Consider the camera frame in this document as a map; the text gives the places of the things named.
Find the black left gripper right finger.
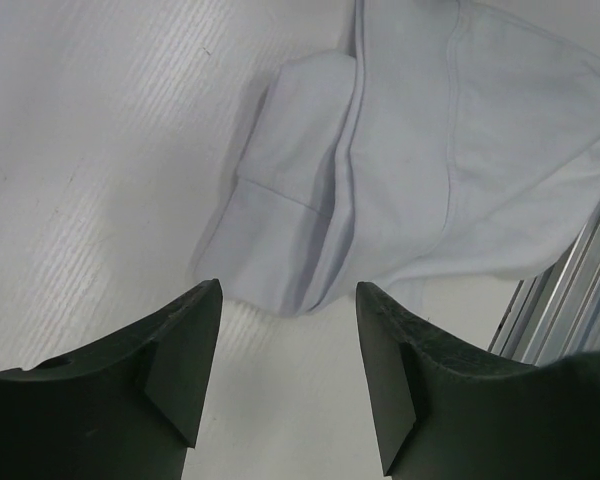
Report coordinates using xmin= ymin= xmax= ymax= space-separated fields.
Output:
xmin=356 ymin=282 xmax=600 ymax=479

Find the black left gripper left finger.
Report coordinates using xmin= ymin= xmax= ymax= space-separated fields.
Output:
xmin=0 ymin=280 xmax=223 ymax=479

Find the white skirt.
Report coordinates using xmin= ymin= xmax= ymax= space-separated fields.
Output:
xmin=195 ymin=1 xmax=600 ymax=316

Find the aluminium table frame rail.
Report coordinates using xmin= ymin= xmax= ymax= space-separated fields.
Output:
xmin=488 ymin=202 xmax=600 ymax=365

